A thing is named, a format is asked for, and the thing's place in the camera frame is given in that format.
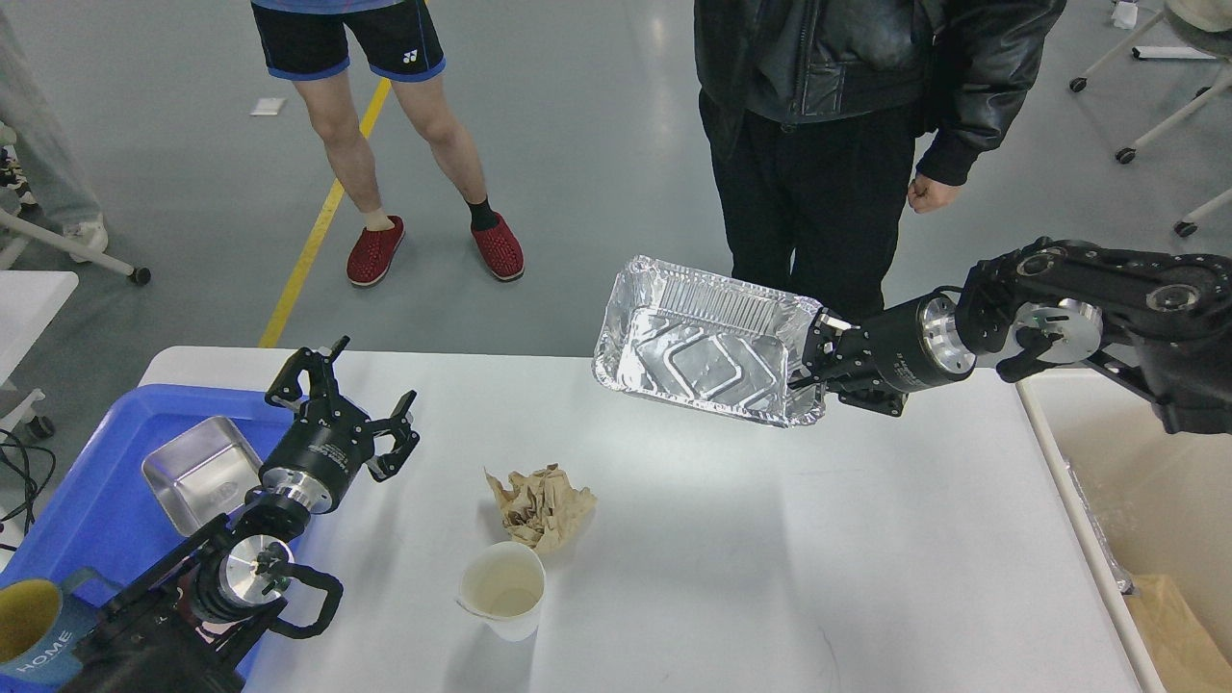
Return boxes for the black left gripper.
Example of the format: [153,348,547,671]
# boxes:
[257,335,420,515]

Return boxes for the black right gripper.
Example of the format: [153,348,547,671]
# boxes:
[787,293,976,417]

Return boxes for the square stainless steel tray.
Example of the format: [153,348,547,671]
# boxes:
[140,416,262,538]

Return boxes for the aluminium foil tray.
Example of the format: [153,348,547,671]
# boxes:
[591,256,825,428]

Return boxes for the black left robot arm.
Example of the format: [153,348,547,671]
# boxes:
[63,337,420,692]

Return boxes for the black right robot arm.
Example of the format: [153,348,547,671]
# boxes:
[788,237,1231,434]

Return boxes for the crumpled brown paper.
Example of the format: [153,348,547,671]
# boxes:
[484,464,598,555]

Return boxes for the person in black leather jacket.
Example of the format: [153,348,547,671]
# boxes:
[692,1,1064,321]

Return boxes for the white paper cup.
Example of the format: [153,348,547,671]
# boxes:
[456,541,546,642]

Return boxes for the blue plastic tray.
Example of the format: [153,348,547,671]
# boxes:
[0,383,319,693]

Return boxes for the white chair base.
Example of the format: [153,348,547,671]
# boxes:
[0,18,153,286]

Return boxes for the white side table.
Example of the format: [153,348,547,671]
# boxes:
[1,270,79,392]

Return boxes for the beige plastic bin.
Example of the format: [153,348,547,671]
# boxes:
[1019,369,1231,692]

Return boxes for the person in blue shorts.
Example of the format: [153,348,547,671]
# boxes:
[250,0,526,289]

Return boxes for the blue HOME mug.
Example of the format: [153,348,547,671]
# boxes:
[1,567,123,687]

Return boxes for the white rolling chair legs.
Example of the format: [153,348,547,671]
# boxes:
[1064,1,1230,240]

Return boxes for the black cables at left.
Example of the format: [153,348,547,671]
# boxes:
[0,427,57,552]

